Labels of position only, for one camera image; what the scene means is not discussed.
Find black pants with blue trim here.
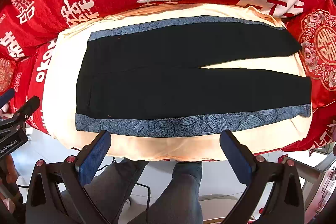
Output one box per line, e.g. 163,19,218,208
75,16,311,137

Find person's leg in grey trousers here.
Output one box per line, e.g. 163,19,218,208
84,158,148,223

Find metal chair frame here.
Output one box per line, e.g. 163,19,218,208
280,147,335,223

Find black cable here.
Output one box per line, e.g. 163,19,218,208
15,156,152,224

